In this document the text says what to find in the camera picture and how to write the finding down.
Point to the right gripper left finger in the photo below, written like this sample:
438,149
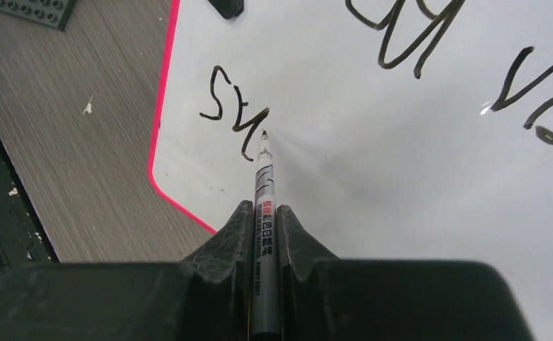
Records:
202,297

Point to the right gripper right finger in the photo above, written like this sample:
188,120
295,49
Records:
329,298

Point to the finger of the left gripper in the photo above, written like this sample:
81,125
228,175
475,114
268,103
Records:
228,9

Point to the black whiteboard marker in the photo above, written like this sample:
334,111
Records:
265,315

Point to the pink framed whiteboard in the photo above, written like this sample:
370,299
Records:
398,129

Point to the grey studded baseplate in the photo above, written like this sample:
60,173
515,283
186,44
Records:
49,13

